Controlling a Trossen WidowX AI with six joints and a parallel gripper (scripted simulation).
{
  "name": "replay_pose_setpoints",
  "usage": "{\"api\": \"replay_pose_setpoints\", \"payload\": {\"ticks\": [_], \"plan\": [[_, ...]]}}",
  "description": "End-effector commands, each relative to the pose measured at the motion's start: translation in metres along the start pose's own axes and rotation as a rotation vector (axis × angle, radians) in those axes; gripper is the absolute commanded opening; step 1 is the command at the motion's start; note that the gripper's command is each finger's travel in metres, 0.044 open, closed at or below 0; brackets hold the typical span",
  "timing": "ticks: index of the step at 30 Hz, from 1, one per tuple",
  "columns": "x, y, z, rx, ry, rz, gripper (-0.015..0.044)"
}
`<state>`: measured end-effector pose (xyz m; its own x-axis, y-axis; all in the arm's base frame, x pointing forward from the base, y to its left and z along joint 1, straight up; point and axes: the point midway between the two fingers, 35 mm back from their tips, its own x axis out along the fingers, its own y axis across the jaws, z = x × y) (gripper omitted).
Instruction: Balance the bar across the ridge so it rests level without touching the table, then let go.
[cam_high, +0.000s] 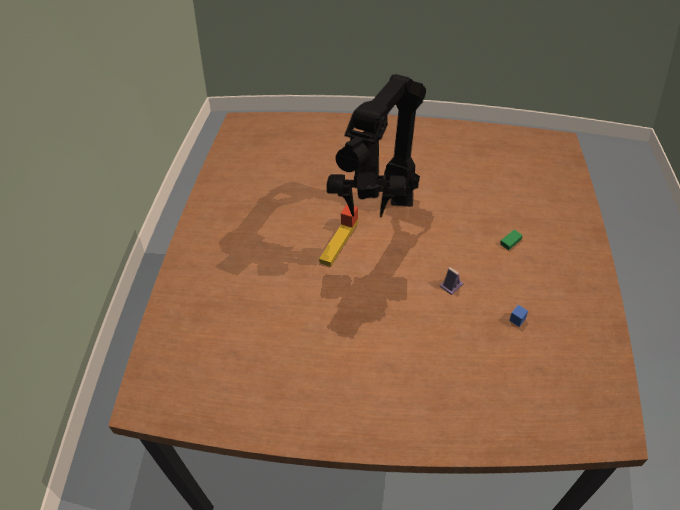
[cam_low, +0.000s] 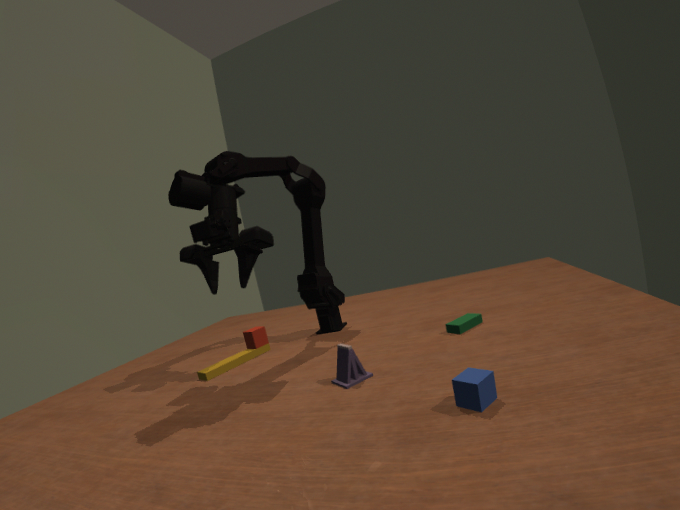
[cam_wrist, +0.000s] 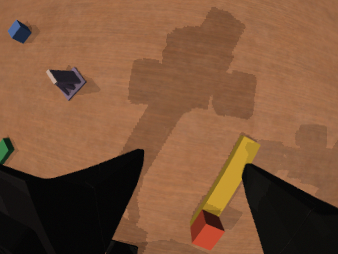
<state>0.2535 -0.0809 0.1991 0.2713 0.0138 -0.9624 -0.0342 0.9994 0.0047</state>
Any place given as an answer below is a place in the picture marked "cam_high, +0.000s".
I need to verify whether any green rectangular bar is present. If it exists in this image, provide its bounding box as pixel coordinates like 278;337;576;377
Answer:
500;230;522;250

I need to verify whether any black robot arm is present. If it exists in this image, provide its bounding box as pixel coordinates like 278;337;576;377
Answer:
335;74;426;207

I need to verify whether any yellow bar with dark red end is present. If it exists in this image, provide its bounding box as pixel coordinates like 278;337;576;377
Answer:
319;204;358;267

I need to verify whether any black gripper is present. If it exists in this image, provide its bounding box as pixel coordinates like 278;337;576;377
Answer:
326;158;407;217

